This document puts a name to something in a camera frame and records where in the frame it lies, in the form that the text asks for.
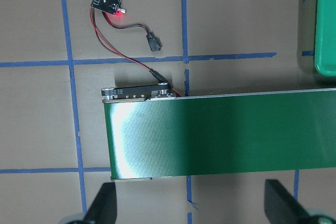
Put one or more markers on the green plastic tray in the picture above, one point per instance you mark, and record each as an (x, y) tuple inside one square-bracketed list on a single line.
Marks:
[(324, 52)]

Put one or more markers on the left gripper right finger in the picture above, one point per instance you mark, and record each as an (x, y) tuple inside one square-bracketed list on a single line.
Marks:
[(281, 207)]

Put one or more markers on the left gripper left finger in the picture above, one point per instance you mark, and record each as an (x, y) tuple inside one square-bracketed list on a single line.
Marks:
[(102, 210)]

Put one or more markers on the small motor controller board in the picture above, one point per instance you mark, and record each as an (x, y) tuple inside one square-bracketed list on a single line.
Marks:
[(108, 6)]

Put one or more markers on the green conveyor belt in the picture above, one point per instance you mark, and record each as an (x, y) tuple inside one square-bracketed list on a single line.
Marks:
[(221, 134)]

